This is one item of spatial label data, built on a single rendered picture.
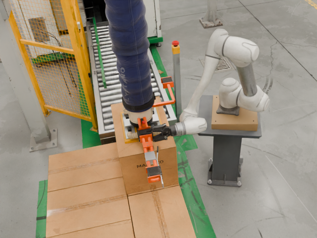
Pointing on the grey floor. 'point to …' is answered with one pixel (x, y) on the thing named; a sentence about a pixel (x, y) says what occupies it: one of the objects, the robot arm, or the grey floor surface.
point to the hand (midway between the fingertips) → (145, 135)
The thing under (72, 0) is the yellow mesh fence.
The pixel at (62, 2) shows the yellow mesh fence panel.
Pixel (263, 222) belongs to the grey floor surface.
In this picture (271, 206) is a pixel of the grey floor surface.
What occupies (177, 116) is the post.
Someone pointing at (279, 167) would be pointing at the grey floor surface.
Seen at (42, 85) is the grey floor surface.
